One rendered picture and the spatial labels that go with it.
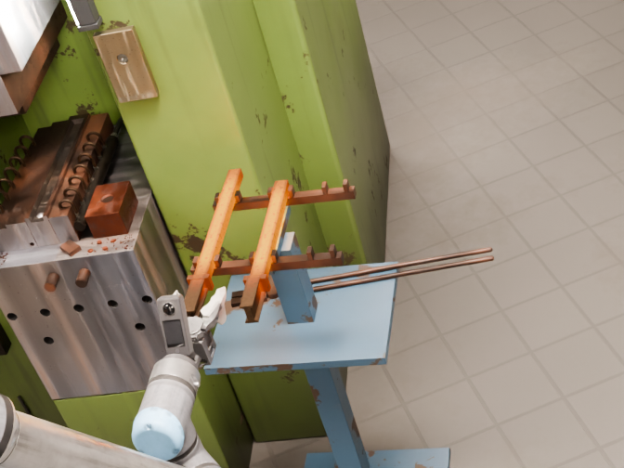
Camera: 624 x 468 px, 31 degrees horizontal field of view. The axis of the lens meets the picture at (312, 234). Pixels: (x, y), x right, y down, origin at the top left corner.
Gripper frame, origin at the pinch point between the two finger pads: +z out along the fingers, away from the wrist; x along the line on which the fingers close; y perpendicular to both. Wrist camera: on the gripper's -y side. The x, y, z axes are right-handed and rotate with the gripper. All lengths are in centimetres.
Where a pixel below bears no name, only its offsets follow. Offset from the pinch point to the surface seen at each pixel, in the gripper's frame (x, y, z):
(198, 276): -0.2, -1.5, 2.3
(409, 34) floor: 1, 100, 268
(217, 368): -5.0, 26.3, 4.0
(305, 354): 14.2, 26.3, 6.5
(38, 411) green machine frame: -83, 77, 41
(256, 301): 12.6, 0.8, -3.8
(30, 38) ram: -35, -39, 39
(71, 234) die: -40, 6, 30
